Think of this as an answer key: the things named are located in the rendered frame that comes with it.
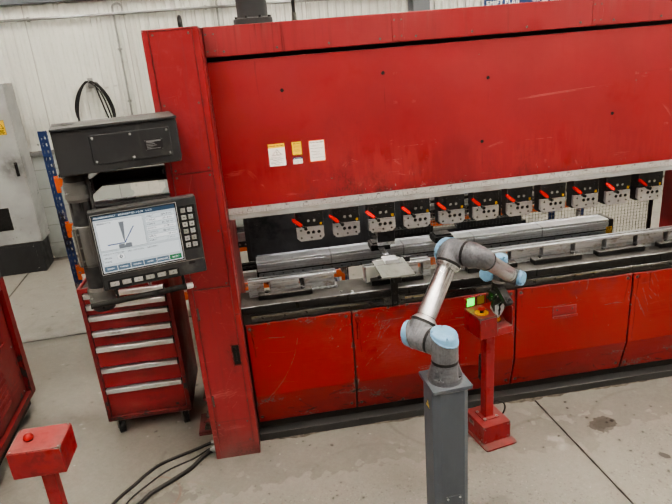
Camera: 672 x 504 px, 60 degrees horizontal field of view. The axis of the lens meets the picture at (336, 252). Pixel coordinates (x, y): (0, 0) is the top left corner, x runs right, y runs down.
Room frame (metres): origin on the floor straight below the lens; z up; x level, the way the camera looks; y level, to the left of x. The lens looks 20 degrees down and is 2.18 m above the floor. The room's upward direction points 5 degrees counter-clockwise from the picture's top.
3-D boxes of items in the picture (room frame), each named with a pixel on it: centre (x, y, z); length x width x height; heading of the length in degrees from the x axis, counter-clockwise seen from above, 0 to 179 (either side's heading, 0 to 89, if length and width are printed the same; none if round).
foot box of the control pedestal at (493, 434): (2.77, -0.79, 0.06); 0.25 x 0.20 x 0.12; 18
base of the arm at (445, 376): (2.19, -0.43, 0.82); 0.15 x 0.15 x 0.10
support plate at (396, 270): (2.98, -0.31, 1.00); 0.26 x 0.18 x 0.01; 7
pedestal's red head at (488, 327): (2.80, -0.78, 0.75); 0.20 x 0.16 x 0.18; 108
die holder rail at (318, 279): (3.06, 0.26, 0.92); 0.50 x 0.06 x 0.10; 97
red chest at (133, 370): (3.29, 1.24, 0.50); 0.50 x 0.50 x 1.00; 7
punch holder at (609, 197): (3.29, -1.65, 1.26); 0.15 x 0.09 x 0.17; 97
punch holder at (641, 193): (3.31, -1.85, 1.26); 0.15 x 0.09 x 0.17; 97
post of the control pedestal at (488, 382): (2.80, -0.78, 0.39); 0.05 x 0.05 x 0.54; 18
